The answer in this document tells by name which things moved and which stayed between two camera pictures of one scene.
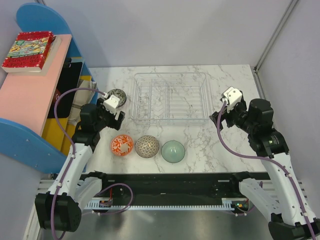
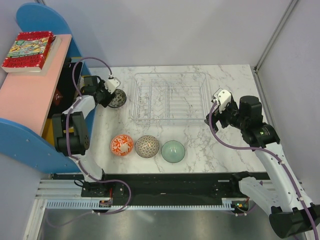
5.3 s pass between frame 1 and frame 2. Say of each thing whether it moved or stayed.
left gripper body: moved
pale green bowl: stayed
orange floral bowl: stayed
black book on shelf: stayed
